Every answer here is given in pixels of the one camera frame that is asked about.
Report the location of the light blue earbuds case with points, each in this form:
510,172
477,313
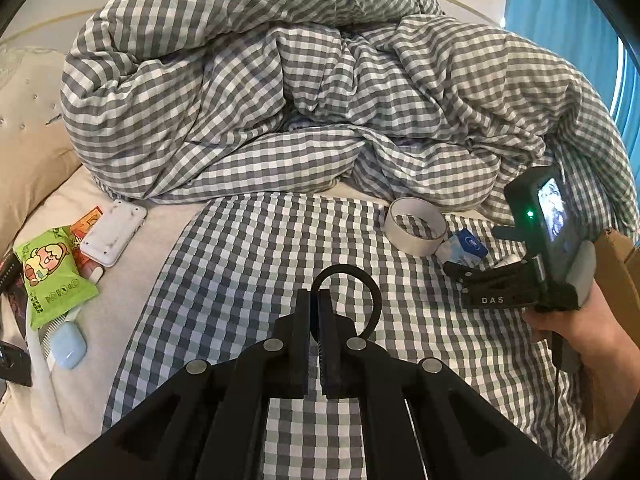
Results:
67,345

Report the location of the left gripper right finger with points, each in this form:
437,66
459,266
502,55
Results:
421,420

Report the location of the green snack bag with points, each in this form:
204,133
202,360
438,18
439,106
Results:
52,281

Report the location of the black phone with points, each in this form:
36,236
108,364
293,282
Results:
15,365

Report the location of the white power bank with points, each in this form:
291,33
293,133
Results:
109,237

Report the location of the blue white small packet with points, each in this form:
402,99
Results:
463,248

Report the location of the white tape roll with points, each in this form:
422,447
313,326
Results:
414,226

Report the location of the orange small packet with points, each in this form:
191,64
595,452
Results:
78,231

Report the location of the black white printed packet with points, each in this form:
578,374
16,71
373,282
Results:
12,286

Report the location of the grey checked duvet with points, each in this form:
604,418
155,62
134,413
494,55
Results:
179,101

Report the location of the cream tufted headboard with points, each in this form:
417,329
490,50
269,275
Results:
30,102

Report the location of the brown cardboard box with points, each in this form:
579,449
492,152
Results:
618,276

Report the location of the beige pillow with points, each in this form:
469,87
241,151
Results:
29,174

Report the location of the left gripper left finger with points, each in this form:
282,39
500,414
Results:
207,421

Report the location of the blue curtain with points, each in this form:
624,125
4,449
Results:
578,31

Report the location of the right hand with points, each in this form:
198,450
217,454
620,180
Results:
594,333

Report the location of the grey checked bed sheet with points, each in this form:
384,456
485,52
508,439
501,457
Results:
238,264

